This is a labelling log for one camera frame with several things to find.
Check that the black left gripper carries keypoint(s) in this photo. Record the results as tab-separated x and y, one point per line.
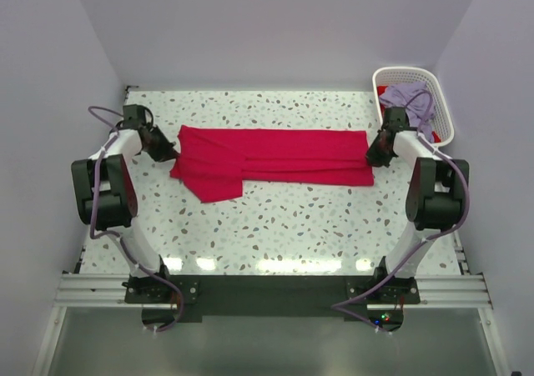
167	152

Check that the white perforated laundry basket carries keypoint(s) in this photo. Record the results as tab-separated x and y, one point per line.
442	126

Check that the crimson red t shirt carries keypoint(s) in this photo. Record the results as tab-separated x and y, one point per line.
214	163

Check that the lavender t shirt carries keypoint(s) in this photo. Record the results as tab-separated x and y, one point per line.
406	96

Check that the aluminium extrusion rail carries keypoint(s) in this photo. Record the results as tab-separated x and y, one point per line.
105	290

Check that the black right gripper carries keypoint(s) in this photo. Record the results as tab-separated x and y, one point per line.
373	158

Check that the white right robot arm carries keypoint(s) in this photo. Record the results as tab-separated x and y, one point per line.
437	200

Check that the red t shirt in basket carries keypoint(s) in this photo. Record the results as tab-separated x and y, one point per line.
381	90

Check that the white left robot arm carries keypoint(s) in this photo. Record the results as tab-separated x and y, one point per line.
104	192

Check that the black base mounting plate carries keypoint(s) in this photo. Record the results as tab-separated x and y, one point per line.
191	298

